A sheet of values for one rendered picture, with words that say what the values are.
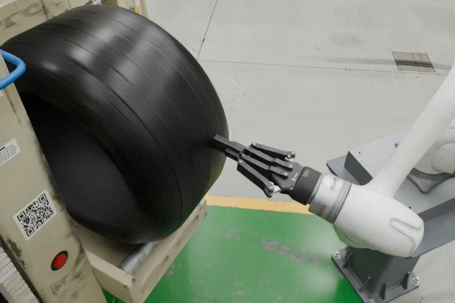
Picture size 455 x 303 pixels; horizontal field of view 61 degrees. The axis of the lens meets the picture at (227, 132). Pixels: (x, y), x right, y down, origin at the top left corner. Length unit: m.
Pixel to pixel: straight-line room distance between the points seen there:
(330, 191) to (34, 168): 0.55
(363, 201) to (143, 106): 0.45
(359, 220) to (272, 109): 2.30
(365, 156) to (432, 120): 0.73
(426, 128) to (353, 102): 2.31
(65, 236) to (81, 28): 0.43
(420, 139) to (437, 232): 0.71
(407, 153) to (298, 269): 1.29
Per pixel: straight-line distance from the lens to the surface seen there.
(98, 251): 1.26
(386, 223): 0.78
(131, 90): 0.74
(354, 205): 0.78
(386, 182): 0.97
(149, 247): 1.10
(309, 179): 0.79
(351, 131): 2.93
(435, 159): 1.51
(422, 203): 1.56
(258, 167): 0.82
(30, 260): 0.89
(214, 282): 2.06
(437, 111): 0.93
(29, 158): 0.76
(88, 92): 0.75
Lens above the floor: 1.82
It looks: 41 degrees down
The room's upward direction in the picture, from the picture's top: straight up
